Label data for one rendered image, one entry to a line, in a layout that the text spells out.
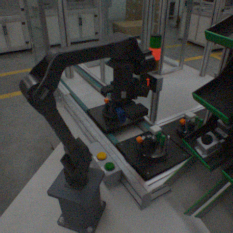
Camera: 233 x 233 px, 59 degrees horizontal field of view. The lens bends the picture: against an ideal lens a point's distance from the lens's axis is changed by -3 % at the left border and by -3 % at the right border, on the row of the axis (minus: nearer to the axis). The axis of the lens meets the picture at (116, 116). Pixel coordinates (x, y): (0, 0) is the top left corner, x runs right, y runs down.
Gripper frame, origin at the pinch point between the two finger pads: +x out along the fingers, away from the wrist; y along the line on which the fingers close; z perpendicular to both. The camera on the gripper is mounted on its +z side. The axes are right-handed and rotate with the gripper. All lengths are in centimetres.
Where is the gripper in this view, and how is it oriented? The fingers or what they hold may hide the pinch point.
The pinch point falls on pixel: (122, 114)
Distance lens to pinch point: 68.0
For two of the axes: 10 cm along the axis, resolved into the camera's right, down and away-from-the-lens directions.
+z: 8.6, -2.9, 4.2
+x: 0.0, 8.3, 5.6
